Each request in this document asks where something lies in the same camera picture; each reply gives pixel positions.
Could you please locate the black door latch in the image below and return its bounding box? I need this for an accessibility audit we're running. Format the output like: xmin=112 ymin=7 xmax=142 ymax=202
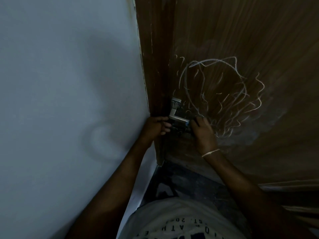
xmin=172 ymin=121 xmax=191 ymax=133

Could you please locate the person's right forearm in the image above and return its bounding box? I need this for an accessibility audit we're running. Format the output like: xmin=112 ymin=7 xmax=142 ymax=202
xmin=207 ymin=153 xmax=314 ymax=239

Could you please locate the silver chain bracelet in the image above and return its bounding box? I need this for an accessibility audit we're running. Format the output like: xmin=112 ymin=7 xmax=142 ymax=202
xmin=201 ymin=148 xmax=221 ymax=158

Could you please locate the person's left hand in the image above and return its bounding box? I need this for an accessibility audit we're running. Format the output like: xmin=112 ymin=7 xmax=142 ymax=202
xmin=141 ymin=116 xmax=172 ymax=148

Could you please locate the brown wooden door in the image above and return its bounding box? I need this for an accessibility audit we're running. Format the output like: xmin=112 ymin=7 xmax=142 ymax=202
xmin=164 ymin=0 xmax=319 ymax=229

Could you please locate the white printed t-shirt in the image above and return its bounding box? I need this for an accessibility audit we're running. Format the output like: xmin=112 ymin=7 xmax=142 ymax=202
xmin=117 ymin=198 xmax=247 ymax=239

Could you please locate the silver door handle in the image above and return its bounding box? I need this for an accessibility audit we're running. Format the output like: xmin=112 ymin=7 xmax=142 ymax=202
xmin=169 ymin=98 xmax=191 ymax=123

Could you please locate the person's right hand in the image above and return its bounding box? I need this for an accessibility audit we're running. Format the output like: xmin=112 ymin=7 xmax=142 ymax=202
xmin=190 ymin=116 xmax=219 ymax=156

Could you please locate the person's left forearm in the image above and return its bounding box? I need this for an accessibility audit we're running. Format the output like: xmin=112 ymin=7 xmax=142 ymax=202
xmin=64 ymin=144 xmax=153 ymax=239

